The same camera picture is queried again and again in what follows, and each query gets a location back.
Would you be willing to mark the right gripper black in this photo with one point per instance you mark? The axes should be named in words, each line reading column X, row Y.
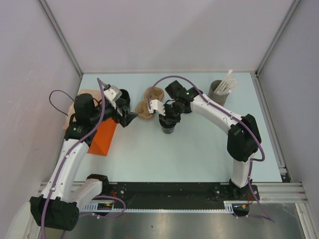
column 166, row 105

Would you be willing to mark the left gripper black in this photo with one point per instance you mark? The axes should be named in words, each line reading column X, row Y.
column 126, row 116

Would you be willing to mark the dark single cup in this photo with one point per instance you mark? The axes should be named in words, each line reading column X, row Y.
column 167, row 128

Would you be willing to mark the orange paper bag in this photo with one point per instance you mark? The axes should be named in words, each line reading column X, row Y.
column 102, row 140

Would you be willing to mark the black cup lid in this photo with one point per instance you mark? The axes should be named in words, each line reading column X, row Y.
column 167, row 123

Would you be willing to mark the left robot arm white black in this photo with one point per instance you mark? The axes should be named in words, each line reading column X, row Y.
column 57, row 207

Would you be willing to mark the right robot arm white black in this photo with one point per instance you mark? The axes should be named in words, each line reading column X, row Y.
column 243, row 137

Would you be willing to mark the left black coffee cup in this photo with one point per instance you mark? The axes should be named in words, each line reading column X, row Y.
column 125, row 100

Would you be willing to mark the left brown pulp cup carrier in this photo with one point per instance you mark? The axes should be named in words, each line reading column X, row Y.
column 142, row 107

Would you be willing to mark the grey straw holder cup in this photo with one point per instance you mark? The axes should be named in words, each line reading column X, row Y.
column 215, row 95

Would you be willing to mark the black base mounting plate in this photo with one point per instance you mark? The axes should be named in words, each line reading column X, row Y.
column 179, row 196

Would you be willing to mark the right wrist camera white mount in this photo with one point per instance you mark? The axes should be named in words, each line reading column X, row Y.
column 156, row 106

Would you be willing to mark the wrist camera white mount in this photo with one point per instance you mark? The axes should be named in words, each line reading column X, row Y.
column 156, row 106
column 112, row 94

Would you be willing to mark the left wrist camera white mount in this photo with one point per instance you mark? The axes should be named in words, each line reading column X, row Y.
column 112, row 94

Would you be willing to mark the white slotted cable duct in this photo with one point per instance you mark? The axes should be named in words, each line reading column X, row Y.
column 92, row 207

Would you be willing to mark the aluminium frame rail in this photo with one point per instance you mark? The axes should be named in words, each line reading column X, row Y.
column 265, row 192

